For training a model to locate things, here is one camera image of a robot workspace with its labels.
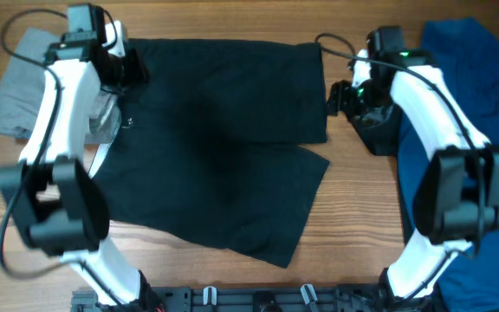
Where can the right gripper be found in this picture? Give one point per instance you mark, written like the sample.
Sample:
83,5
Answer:
340,94

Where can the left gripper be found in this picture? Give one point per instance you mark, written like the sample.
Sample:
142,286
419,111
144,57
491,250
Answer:
139,72

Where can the black shorts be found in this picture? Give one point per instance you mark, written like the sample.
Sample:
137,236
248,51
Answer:
214,147

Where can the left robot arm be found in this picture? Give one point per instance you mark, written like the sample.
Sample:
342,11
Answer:
52,200

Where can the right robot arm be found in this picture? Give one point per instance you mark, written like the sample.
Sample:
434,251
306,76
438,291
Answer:
457,199

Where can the black garment under shirt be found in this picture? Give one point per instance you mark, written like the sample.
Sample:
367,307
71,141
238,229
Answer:
383,140

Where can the folded grey shorts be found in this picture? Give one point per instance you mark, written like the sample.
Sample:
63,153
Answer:
22,88

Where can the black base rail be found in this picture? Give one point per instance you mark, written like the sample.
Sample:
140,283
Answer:
343,297

